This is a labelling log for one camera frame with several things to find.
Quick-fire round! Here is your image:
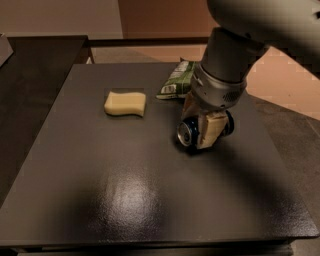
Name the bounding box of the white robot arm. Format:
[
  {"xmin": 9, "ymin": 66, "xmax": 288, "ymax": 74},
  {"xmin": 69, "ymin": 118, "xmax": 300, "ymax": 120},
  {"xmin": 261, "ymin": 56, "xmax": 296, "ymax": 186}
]
[{"xmin": 177, "ymin": 0, "xmax": 320, "ymax": 149}]

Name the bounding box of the yellow sponge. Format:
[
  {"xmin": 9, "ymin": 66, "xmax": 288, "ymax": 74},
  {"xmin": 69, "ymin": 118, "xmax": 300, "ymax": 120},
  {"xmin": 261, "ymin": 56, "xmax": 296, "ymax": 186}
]
[{"xmin": 104, "ymin": 92, "xmax": 146, "ymax": 117}]

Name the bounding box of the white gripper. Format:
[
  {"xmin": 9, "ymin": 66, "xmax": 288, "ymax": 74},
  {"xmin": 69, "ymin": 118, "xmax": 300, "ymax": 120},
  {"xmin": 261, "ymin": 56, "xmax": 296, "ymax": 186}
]
[{"xmin": 181, "ymin": 64, "xmax": 247, "ymax": 149}]

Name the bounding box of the blue pepsi can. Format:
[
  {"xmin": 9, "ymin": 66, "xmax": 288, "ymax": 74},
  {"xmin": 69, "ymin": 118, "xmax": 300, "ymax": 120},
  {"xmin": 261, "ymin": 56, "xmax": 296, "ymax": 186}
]
[{"xmin": 177, "ymin": 111, "xmax": 234, "ymax": 150}]

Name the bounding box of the green chip bag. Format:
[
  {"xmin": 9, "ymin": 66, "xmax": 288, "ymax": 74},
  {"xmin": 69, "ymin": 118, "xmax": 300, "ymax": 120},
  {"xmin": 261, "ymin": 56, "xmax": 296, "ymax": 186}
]
[{"xmin": 156, "ymin": 58, "xmax": 197, "ymax": 100}]

